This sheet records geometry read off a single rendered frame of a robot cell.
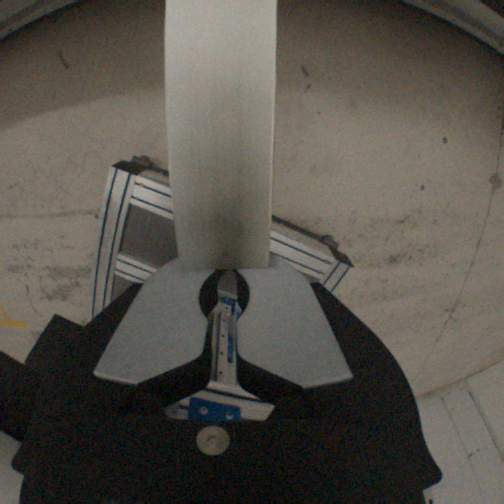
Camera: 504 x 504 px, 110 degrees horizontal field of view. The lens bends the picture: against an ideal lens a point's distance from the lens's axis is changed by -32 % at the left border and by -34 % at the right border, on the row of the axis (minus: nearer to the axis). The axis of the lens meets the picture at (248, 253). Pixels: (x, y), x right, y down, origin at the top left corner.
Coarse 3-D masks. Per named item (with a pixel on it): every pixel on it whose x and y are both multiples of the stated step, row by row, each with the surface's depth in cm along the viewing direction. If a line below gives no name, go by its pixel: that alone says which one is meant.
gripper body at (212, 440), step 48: (96, 432) 4; (144, 432) 4; (192, 432) 4; (240, 432) 4; (288, 432) 4; (336, 432) 4; (48, 480) 2; (96, 480) 3; (144, 480) 3; (192, 480) 3; (240, 480) 3; (288, 480) 3; (336, 480) 3; (384, 480) 3
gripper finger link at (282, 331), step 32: (256, 288) 8; (288, 288) 8; (256, 320) 7; (288, 320) 7; (320, 320) 7; (256, 352) 6; (288, 352) 6; (320, 352) 6; (256, 384) 6; (288, 384) 5; (320, 384) 5
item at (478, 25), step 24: (24, 0) 32; (48, 0) 38; (72, 0) 43; (408, 0) 46; (432, 0) 42; (456, 0) 35; (0, 24) 37; (24, 24) 43; (456, 24) 48; (480, 24) 42
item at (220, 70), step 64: (192, 0) 4; (256, 0) 5; (192, 64) 5; (256, 64) 6; (192, 128) 6; (256, 128) 6; (192, 192) 7; (256, 192) 7; (192, 256) 8; (256, 256) 8
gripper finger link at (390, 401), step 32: (320, 288) 8; (352, 320) 7; (352, 352) 6; (384, 352) 6; (352, 384) 5; (384, 384) 5; (320, 416) 5; (352, 416) 4; (384, 416) 4; (416, 416) 4; (416, 448) 4
